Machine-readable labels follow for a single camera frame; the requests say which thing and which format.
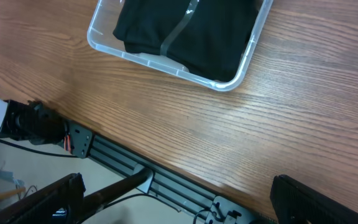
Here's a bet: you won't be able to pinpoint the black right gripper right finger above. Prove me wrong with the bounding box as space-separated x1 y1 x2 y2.
270 175 358 224

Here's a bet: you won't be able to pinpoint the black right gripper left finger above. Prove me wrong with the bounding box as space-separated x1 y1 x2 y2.
0 173 85 224

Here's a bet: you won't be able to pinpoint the black pants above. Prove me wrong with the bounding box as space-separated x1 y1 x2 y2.
113 0 258 82

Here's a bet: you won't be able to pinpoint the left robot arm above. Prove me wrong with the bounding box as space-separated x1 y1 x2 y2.
0 99 70 147

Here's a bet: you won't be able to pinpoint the black table leg bar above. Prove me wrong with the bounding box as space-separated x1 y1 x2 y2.
74 168 153 223

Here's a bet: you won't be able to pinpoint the clear plastic storage bin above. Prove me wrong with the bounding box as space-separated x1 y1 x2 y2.
87 0 273 91

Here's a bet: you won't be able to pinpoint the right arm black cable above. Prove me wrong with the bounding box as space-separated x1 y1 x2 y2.
104 192 217 224

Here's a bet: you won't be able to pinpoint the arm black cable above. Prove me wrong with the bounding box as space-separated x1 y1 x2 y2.
104 192 217 224
0 136 80 159

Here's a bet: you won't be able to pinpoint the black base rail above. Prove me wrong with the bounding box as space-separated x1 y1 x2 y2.
68 121 274 224

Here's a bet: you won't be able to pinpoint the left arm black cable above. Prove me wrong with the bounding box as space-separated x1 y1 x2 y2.
0 136 80 159

